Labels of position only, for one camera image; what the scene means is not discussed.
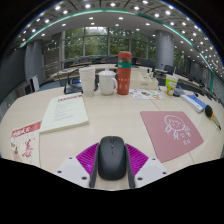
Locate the cream booklet with red heading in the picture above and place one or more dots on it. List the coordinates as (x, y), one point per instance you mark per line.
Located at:
(65, 113)

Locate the black desk microphone unit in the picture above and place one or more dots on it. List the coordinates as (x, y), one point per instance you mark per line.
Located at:
(73, 87)
(179, 92)

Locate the red and white leaflet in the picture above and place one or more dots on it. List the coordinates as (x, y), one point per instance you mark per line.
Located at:
(25, 143)

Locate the dark office chairs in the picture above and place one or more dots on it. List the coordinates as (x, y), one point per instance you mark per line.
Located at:
(170, 69)

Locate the colourful sticker sheet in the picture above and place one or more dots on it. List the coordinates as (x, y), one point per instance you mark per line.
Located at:
(145, 94)

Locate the black and yellow microphone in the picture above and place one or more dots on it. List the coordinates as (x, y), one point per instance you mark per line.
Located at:
(210, 112)

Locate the black computer mouse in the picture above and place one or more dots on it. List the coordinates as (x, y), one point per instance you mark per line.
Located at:
(112, 160)

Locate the curved conference desk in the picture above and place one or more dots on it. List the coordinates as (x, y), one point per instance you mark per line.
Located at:
(100, 67)

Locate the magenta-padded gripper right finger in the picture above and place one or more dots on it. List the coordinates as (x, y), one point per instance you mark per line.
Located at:
(151, 170)

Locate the white lidded mug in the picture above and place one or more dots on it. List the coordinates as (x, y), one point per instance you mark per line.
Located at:
(106, 85)

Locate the green printed paper cup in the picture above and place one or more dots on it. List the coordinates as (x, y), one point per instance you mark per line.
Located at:
(171, 85)

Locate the red thermos bottle green band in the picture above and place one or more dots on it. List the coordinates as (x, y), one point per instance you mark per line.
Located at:
(124, 76)

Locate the blue and white book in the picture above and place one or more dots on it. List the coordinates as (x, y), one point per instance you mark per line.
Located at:
(194, 102)

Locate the pink mouse pad with drawing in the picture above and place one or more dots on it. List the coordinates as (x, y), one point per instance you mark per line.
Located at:
(156, 136)

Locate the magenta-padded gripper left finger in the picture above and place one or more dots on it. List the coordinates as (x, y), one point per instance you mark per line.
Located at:
(71, 168)

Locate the ceiling lights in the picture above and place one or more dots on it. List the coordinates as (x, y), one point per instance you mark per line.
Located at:
(87, 6)

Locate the beige cardboard box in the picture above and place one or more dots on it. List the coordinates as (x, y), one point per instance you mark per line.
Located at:
(141, 81)

